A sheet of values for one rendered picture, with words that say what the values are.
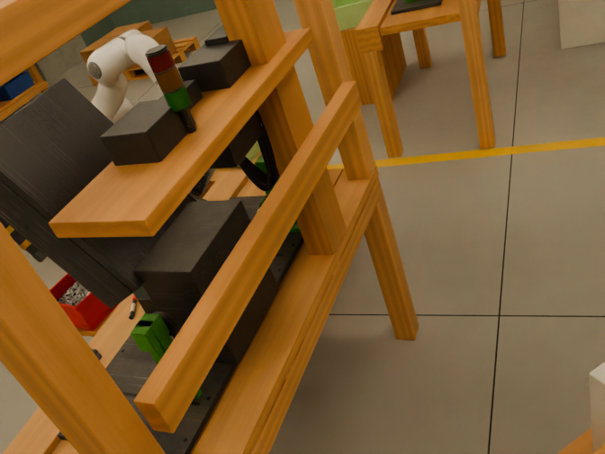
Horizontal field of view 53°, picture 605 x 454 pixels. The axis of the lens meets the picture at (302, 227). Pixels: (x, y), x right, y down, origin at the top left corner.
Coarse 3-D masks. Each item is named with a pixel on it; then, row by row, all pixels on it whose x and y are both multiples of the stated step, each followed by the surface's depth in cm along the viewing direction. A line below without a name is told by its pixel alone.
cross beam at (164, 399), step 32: (352, 96) 198; (320, 128) 180; (320, 160) 175; (288, 192) 157; (256, 224) 148; (288, 224) 157; (256, 256) 142; (224, 288) 131; (256, 288) 142; (192, 320) 126; (224, 320) 130; (192, 352) 120; (160, 384) 113; (192, 384) 120; (160, 416) 112
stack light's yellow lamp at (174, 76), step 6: (168, 72) 127; (174, 72) 127; (156, 78) 128; (162, 78) 127; (168, 78) 127; (174, 78) 128; (180, 78) 129; (162, 84) 128; (168, 84) 128; (174, 84) 128; (180, 84) 129; (162, 90) 129; (168, 90) 129; (174, 90) 129
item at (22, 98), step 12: (24, 72) 751; (36, 72) 759; (12, 84) 731; (24, 84) 746; (36, 84) 759; (48, 84) 770; (0, 96) 735; (12, 96) 730; (24, 96) 735; (0, 108) 714; (12, 108) 718; (0, 120) 702
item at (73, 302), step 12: (60, 288) 225; (72, 288) 226; (84, 288) 222; (60, 300) 223; (72, 300) 218; (84, 300) 210; (96, 300) 215; (72, 312) 212; (84, 312) 211; (96, 312) 215; (108, 312) 220; (84, 324) 214; (96, 324) 216
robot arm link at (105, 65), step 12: (108, 48) 199; (120, 48) 200; (96, 60) 196; (108, 60) 197; (120, 60) 200; (96, 72) 198; (108, 72) 198; (120, 72) 203; (108, 84) 203; (120, 84) 211; (96, 96) 221; (108, 96) 216; (120, 96) 218; (108, 108) 222
